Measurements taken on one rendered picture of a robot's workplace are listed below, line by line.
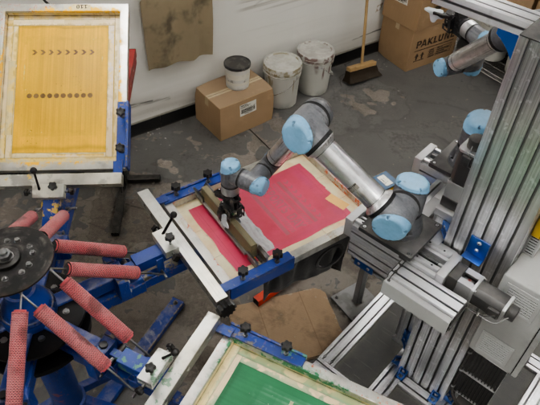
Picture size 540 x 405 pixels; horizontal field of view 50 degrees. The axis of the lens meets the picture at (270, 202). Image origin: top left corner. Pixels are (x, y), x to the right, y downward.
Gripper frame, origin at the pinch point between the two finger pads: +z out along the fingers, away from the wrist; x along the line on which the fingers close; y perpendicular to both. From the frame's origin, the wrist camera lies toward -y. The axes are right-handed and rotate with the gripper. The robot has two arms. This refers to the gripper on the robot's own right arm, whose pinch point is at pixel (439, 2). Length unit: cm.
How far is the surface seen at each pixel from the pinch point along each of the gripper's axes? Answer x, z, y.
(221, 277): -129, -57, 52
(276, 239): -100, -43, 59
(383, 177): -39, -26, 66
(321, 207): -74, -33, 63
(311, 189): -73, -20, 63
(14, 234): -191, -38, 11
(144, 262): -155, -43, 43
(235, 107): -62, 145, 134
